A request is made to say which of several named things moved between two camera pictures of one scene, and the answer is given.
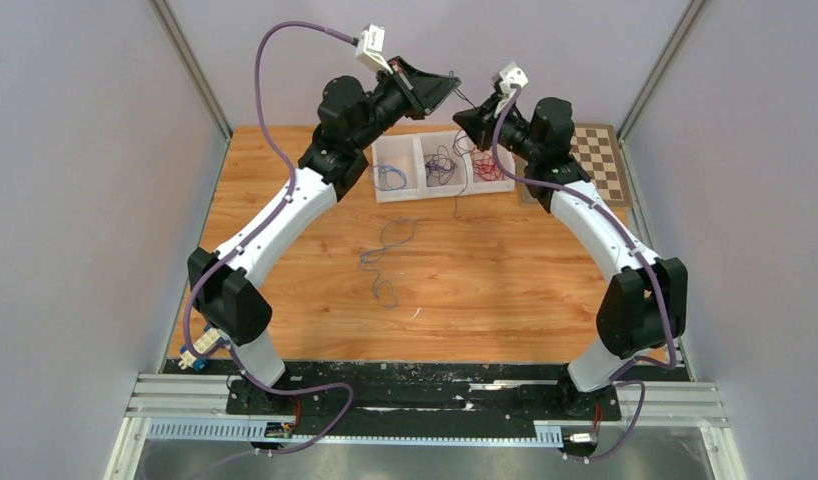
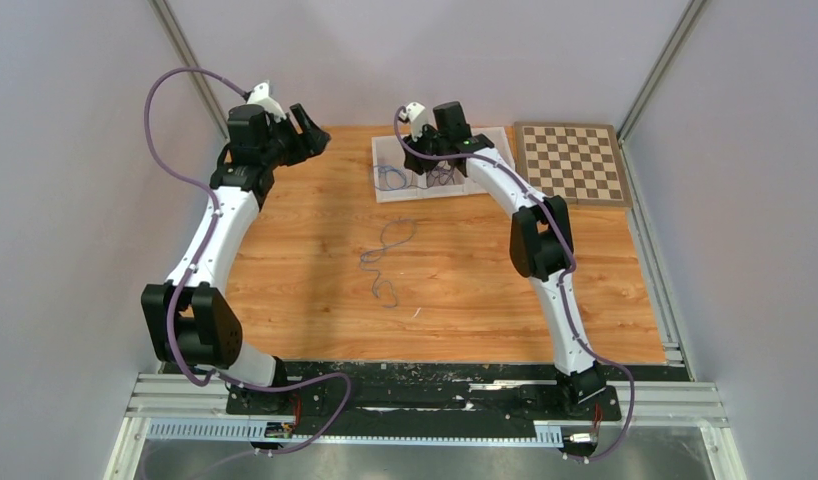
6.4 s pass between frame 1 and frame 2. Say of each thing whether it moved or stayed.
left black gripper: moved
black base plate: stayed
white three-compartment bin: stayed
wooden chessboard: stayed
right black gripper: moved
